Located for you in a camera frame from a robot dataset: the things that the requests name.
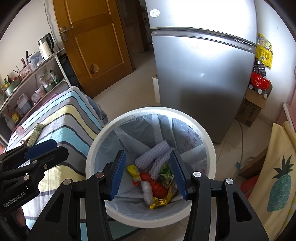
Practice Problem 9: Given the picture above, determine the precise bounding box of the brown wooden door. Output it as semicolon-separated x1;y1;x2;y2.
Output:
53;1;134;97

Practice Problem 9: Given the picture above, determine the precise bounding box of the yellow small wrapper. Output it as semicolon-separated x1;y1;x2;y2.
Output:
127;164;142;186

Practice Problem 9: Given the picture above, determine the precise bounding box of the yellow packet on fridge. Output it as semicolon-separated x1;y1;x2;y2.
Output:
256;33;273;69

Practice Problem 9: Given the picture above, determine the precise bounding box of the red snack bag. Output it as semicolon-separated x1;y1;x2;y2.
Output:
250;72;270;90

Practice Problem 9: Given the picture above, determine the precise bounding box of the white metal shelf rack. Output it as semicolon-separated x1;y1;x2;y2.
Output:
1;49;71;147

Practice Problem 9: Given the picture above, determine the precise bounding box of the person's left hand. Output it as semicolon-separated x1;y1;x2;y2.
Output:
11;207;26;227

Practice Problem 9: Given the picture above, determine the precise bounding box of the small white foam net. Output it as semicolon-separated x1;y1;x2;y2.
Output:
140;181;153;206

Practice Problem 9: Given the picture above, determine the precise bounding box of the red wrapper in bin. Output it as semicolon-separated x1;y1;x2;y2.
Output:
140;172;168;199

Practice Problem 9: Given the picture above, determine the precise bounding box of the silver two-door refrigerator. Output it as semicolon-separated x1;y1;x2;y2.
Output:
145;0;257;143

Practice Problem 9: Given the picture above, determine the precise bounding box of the pale green barcode wrapper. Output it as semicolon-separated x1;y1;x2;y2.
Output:
27;123;44;146

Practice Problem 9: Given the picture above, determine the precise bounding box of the gold foil snack wrapper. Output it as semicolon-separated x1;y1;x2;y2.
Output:
149;182;178;209

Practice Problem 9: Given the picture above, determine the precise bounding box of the yellow pineapple towel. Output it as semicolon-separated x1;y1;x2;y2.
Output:
248;121;295;240

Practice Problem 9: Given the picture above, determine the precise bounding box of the green foil snack wrapper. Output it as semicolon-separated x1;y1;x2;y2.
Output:
159;163;175;189

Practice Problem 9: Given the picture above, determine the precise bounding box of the white round trash bin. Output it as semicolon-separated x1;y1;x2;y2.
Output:
85;105;218;229

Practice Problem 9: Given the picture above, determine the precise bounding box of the cardboard box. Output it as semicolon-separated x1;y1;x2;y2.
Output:
235;81;273;127

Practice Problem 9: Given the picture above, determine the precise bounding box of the red plastic container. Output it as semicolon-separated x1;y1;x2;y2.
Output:
240;175;259;199

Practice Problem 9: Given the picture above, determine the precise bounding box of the white paper roll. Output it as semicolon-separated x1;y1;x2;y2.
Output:
152;74;161;103

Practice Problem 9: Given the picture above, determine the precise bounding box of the clear plastic jelly cup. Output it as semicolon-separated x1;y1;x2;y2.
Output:
16;126;25;138

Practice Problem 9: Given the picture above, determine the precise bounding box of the striped tablecloth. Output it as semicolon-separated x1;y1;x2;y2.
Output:
4;86;139;241

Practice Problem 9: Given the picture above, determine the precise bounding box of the white electric kettle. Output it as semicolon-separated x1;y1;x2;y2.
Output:
38;33;54;60

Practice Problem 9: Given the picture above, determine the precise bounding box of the white plastic jug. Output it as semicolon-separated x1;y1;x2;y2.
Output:
16;93;32;114

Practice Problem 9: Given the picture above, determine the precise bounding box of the white foam fruit net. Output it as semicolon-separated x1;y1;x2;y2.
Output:
135;140;171;170

